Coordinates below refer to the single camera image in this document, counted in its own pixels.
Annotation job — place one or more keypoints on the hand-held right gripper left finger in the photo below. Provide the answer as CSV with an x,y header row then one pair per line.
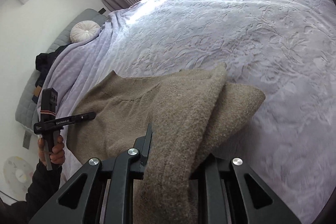
x,y
145,148

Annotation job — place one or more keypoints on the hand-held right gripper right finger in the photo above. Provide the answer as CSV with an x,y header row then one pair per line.
x,y
210,169

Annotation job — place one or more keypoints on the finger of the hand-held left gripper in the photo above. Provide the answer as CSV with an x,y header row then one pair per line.
x,y
84,116

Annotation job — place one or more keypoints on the brown knit sweater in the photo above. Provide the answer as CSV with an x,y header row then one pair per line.
x,y
183,113

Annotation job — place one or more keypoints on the person's left forearm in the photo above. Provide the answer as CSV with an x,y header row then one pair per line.
x,y
42,187

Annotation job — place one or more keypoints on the dark clothes pile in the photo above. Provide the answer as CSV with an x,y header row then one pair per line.
x,y
48,61

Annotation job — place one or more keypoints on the person's left hand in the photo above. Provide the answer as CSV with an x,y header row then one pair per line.
x,y
59,153

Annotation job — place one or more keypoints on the grey quilted headboard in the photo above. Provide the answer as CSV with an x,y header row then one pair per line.
x,y
26,108

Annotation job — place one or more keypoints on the brown cardboard box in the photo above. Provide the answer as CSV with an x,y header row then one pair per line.
x,y
38,92

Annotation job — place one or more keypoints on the lavender striped blanket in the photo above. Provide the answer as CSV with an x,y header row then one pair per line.
x,y
78,61

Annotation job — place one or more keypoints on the white floor fan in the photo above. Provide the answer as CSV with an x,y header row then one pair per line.
x,y
18,176

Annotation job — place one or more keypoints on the round white pillow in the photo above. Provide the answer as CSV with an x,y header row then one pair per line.
x,y
85,32

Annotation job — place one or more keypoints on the lavender embossed bedspread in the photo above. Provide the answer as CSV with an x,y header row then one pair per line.
x,y
236,29

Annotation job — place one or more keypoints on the grey wall socket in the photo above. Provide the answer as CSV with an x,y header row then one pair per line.
x,y
26,140

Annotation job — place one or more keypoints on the wall switch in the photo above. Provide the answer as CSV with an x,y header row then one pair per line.
x,y
102,11

